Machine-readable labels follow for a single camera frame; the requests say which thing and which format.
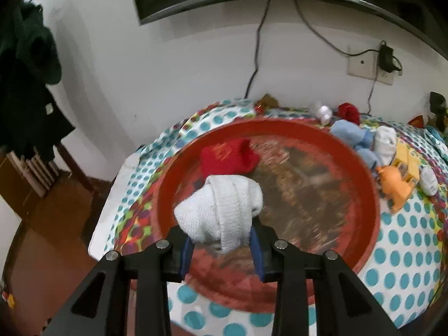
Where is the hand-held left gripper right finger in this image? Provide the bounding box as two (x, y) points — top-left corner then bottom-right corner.
(248, 218), (403, 336)

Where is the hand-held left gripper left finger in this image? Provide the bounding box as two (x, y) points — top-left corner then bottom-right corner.
(42, 225), (194, 336)

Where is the round red tray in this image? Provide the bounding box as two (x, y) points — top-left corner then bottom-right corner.
(156, 118), (381, 314)

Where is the light blue sock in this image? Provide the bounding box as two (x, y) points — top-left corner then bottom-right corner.
(330, 120), (382, 169)

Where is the large white sock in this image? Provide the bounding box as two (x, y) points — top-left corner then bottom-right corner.
(374, 126), (398, 165)

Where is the yellow box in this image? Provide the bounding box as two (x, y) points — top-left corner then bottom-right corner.
(390, 143), (421, 186)

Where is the grey-white sock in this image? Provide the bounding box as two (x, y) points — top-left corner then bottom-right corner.
(418, 164), (440, 195)

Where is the flat red sock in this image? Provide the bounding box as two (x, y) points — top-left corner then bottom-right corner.
(200, 138), (260, 177)

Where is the polka dot tablecloth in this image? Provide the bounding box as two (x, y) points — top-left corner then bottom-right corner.
(89, 97), (448, 336)

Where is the brown snack wrapper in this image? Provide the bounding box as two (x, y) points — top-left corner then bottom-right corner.
(255, 94), (281, 114)

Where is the small white sock ball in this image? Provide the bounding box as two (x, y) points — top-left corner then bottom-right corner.
(312, 101), (332, 125)

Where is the white radiator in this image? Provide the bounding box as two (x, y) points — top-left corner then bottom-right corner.
(7, 147), (62, 197)

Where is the rolled red sock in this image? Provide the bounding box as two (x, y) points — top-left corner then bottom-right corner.
(337, 102), (361, 125)

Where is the blue cloth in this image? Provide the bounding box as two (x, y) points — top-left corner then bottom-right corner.
(429, 126), (448, 162)

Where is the black object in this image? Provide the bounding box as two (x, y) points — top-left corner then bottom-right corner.
(430, 92), (447, 127)

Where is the black power adapter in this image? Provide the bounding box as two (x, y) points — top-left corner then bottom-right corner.
(378, 41), (402, 74)

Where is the dark green hanging clothing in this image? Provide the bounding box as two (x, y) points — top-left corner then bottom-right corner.
(0, 2), (76, 156)

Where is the thin black adapter cable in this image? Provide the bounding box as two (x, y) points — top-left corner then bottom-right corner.
(366, 72), (379, 116)

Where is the black television cable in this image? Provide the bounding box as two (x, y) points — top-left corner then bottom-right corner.
(244, 0), (272, 99)

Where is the white wall socket plate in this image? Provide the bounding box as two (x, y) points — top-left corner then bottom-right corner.
(347, 44), (394, 85)

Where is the black power cable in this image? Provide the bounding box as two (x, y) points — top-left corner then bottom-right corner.
(294, 0), (382, 57)

